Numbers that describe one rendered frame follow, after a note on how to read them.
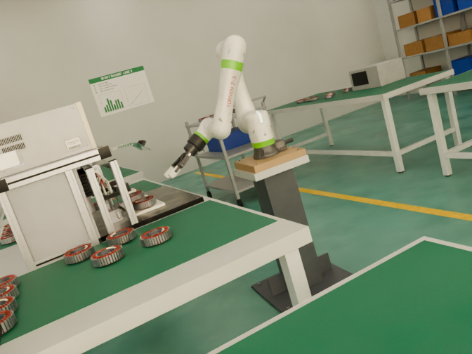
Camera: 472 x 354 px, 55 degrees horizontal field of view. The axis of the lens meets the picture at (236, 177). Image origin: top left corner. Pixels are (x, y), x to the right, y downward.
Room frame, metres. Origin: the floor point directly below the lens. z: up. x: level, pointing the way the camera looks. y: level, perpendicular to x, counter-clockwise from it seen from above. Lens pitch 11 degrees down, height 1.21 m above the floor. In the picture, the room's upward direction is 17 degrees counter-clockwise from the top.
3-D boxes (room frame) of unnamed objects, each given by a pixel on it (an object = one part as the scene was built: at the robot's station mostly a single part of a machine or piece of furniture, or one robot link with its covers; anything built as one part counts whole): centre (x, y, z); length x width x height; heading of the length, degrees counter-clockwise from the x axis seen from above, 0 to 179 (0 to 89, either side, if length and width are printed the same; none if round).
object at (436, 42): (7.75, -4.02, 0.89); 0.42 x 0.40 x 0.22; 24
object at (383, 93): (5.14, -1.44, 0.38); 2.20 x 0.90 x 0.75; 22
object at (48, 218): (1.75, 0.74, 0.91); 0.28 x 0.03 x 0.32; 112
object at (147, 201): (2.09, 0.45, 0.80); 0.11 x 0.11 x 0.04
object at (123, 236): (1.72, 0.50, 0.77); 0.11 x 0.11 x 0.04
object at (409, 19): (8.21, -3.83, 1.39); 0.40 x 0.36 x 0.22; 113
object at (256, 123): (2.45, -0.19, 0.94); 0.16 x 0.13 x 0.19; 13
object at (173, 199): (2.19, 0.51, 0.76); 0.64 x 0.47 x 0.02; 22
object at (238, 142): (4.94, -0.07, 0.51); 1.01 x 0.60 x 1.01; 22
